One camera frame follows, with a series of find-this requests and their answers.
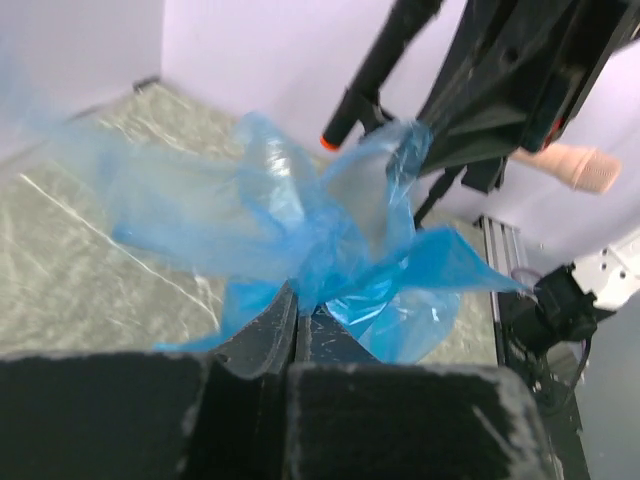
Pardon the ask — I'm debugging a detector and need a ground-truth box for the blue plastic trash bag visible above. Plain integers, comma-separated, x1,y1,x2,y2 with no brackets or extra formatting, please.
43,114,509,364

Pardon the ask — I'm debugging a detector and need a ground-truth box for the black microphone on stand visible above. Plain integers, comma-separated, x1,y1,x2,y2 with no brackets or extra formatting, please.
321,0,442,151

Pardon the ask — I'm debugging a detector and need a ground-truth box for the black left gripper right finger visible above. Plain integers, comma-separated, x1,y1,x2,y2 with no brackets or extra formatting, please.
284,315,558,479

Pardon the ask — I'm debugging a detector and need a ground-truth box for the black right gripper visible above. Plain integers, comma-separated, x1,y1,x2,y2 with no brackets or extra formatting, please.
418,0,639,175

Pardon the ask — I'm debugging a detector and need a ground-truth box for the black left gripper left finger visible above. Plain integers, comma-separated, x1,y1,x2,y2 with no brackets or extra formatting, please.
1,288,298,479

